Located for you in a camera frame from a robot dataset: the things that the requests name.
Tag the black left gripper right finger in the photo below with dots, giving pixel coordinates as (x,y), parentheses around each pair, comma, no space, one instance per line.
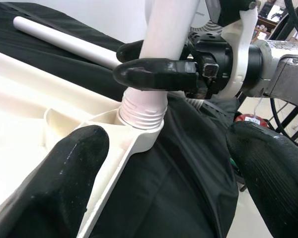
(275,178)

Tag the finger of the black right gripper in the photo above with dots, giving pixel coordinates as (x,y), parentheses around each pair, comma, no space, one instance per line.
(130,50)

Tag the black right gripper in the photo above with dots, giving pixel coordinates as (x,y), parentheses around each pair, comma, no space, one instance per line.
(213,64)

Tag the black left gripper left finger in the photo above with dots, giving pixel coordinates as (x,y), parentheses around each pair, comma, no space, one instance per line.
(52,188)

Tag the white plastic table leg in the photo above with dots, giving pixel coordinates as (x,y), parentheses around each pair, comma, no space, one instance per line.
(64,41)
(164,29)

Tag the white plastic ribbed tabletop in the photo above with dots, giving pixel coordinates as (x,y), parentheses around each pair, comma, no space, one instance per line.
(20,99)

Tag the red round canister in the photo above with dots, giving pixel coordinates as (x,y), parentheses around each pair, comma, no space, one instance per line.
(250,118)

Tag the white pedestal fan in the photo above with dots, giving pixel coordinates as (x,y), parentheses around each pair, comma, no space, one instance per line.
(201,21)

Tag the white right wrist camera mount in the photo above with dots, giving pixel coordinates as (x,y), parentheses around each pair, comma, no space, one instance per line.
(241,37)

